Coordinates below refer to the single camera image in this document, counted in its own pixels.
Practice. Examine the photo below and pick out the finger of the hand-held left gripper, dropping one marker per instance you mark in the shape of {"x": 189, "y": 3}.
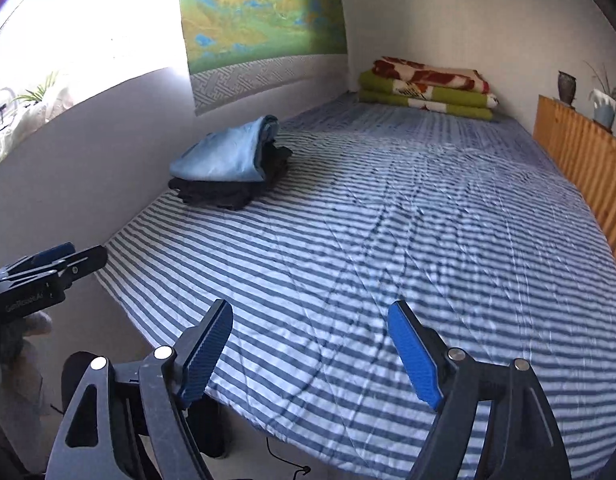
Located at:
{"x": 52, "y": 252}
{"x": 85, "y": 262}

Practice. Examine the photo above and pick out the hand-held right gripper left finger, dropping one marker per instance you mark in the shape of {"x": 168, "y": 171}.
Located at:
{"x": 207, "y": 360}

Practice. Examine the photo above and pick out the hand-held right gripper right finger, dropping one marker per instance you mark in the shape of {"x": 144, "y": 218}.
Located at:
{"x": 413, "y": 360}

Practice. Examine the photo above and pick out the dark clothes pile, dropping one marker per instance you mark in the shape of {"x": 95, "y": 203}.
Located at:
{"x": 212, "y": 195}

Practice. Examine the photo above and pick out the light blue garment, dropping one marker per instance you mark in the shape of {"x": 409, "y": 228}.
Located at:
{"x": 222, "y": 152}

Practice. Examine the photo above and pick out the person's left forearm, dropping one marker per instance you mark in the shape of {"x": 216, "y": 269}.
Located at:
{"x": 12, "y": 400}

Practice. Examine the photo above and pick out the person's left hand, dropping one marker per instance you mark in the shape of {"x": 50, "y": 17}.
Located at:
{"x": 37, "y": 325}

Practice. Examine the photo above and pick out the blue white striped bedsheet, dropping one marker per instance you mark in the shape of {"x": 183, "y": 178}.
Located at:
{"x": 388, "y": 210}

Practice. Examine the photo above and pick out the green windowsill plant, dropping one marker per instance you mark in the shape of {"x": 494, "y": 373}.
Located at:
{"x": 37, "y": 92}

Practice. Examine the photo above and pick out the wooden slatted headboard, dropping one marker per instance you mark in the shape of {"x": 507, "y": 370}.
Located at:
{"x": 588, "y": 160}

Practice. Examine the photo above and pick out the folded green floral blanket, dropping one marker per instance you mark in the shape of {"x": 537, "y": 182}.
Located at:
{"x": 428, "y": 92}

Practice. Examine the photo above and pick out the dark ceramic vase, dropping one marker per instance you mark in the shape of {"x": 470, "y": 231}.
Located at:
{"x": 567, "y": 87}

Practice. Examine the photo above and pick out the potted plant in pale pot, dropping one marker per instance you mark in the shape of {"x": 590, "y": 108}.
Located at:
{"x": 603, "y": 110}

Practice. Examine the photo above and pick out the green landscape wall poster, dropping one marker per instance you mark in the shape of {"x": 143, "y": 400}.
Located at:
{"x": 263, "y": 10}

